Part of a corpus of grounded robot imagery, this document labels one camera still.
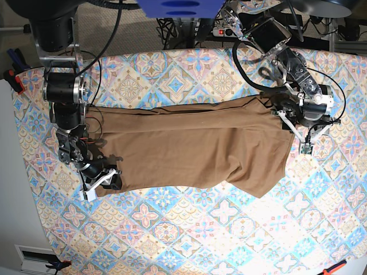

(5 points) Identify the brown t-shirt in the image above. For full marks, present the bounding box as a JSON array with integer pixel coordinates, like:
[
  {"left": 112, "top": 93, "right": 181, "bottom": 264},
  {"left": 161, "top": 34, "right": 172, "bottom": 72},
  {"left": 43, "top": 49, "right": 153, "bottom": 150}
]
[{"left": 87, "top": 96, "right": 294, "bottom": 198}]

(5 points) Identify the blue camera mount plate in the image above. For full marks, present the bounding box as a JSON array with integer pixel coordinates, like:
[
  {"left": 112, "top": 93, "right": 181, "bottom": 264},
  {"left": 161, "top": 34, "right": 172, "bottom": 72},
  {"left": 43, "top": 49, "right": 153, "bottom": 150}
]
[{"left": 137, "top": 0, "right": 225, "bottom": 18}]

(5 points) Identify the patterned tablecloth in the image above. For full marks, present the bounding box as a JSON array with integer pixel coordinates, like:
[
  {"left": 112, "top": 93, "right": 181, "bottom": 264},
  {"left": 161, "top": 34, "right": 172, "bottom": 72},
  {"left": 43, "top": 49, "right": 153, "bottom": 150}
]
[{"left": 12, "top": 50, "right": 366, "bottom": 274}]

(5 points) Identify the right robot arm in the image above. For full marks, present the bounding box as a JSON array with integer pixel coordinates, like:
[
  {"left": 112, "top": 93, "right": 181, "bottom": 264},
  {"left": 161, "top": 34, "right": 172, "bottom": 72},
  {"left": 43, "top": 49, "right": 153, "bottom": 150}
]
[{"left": 29, "top": 1, "right": 122, "bottom": 192}]

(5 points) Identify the blue black clamp bottom left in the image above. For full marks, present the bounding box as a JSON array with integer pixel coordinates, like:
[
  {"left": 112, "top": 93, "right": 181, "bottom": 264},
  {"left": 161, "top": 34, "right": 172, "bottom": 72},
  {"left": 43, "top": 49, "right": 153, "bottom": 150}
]
[{"left": 45, "top": 260, "right": 72, "bottom": 272}]

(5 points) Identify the white power strip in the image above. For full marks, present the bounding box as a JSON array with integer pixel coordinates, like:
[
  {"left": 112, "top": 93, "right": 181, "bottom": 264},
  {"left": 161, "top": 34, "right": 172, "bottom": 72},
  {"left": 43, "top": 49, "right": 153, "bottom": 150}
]
[{"left": 212, "top": 27, "right": 235, "bottom": 37}]

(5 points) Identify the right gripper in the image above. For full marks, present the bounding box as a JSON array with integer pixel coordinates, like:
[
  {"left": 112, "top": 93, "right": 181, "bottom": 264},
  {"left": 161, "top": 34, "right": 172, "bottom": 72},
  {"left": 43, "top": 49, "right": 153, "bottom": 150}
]
[{"left": 76, "top": 156, "right": 122, "bottom": 191}]

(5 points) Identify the white floor vent box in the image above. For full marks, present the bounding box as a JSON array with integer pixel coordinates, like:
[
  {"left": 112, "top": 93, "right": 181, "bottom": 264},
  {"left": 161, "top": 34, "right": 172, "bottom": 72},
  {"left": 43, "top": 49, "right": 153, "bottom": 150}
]
[{"left": 15, "top": 245, "right": 57, "bottom": 274}]

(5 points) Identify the red black clamp left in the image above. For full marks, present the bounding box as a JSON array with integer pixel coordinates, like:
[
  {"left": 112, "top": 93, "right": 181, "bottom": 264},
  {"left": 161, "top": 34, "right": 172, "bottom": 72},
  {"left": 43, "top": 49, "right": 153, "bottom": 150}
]
[{"left": 3, "top": 70, "right": 25, "bottom": 95}]

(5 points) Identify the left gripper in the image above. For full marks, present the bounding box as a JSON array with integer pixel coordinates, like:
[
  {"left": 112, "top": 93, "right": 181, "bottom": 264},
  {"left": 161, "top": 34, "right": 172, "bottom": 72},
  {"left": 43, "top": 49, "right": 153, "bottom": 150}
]
[{"left": 271, "top": 84, "right": 341, "bottom": 132}]

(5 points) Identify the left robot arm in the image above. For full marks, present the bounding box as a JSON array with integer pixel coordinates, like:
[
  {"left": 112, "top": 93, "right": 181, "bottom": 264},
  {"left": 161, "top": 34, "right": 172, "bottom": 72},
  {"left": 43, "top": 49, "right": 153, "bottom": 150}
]
[{"left": 220, "top": 1, "right": 341, "bottom": 132}]

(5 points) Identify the orange clamp bottom right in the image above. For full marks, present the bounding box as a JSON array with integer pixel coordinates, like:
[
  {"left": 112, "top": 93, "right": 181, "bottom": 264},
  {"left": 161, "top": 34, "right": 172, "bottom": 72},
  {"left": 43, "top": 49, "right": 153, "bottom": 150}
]
[{"left": 321, "top": 260, "right": 347, "bottom": 275}]

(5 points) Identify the blue clamp upper left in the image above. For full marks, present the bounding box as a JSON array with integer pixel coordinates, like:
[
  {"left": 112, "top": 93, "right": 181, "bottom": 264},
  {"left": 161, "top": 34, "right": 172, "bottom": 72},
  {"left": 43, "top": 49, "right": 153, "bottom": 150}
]
[{"left": 7, "top": 48, "right": 30, "bottom": 73}]

